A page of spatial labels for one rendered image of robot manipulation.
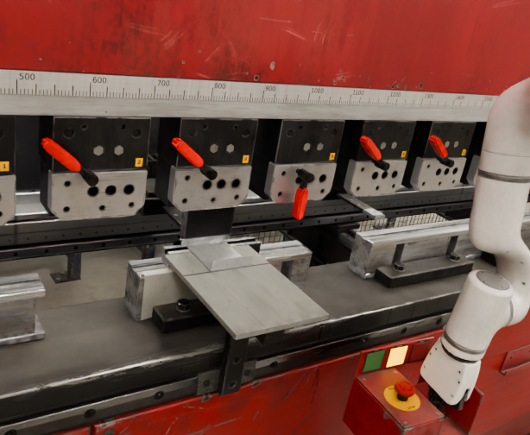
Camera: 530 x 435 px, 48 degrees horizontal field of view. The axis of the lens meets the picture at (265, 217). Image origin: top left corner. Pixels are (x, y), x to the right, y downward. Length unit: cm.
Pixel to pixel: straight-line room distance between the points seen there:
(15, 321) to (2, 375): 9
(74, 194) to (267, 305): 35
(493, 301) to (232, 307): 47
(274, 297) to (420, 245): 60
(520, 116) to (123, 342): 76
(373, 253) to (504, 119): 49
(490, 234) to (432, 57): 40
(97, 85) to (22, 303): 37
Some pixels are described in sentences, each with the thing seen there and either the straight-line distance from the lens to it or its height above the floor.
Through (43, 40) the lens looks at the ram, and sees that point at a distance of 88.
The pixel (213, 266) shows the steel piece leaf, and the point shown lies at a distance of 105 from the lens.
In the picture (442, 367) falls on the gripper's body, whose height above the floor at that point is 85.
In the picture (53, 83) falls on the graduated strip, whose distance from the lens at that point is 90.
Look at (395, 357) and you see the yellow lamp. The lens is 130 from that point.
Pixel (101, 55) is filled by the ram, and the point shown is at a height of 135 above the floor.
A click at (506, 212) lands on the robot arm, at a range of 110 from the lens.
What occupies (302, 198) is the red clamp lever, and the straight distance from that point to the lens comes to 112.
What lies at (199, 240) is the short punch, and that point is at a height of 101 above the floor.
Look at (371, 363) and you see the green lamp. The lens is 126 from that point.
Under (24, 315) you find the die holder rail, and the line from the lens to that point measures 105.
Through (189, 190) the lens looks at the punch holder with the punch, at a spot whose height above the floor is 114.
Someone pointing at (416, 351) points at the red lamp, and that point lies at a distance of 133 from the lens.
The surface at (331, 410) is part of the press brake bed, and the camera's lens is 141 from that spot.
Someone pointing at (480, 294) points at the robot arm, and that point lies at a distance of 113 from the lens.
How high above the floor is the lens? 150
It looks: 22 degrees down
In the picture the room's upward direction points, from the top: 10 degrees clockwise
